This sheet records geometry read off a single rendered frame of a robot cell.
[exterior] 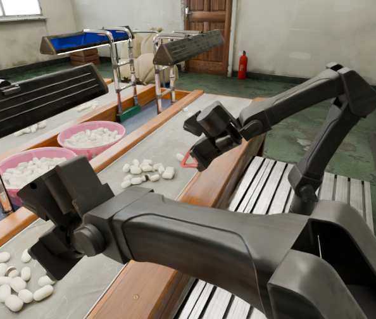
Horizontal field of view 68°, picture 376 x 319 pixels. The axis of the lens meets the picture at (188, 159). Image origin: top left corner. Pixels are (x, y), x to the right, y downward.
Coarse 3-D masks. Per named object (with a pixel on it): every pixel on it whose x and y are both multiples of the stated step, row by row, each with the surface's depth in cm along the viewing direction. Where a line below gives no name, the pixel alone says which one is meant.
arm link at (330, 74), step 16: (336, 64) 66; (320, 80) 64; (336, 80) 63; (352, 80) 61; (288, 96) 66; (304, 96) 65; (320, 96) 65; (336, 96) 65; (352, 96) 63; (368, 96) 63; (240, 112) 73; (256, 112) 67; (272, 112) 66; (288, 112) 67; (368, 112) 65
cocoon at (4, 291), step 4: (0, 288) 54; (4, 288) 54; (8, 288) 54; (0, 292) 53; (4, 292) 53; (8, 292) 54; (0, 296) 53; (4, 296) 53; (0, 300) 53; (4, 300) 53
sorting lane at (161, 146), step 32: (160, 128) 125; (128, 160) 101; (160, 160) 101; (192, 160) 101; (160, 192) 84; (32, 224) 72; (96, 256) 63; (32, 288) 56; (64, 288) 56; (96, 288) 56
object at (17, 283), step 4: (12, 280) 55; (16, 280) 55; (20, 280) 55; (12, 284) 55; (16, 284) 55; (20, 284) 55; (24, 284) 55; (16, 288) 54; (20, 288) 54; (24, 288) 55
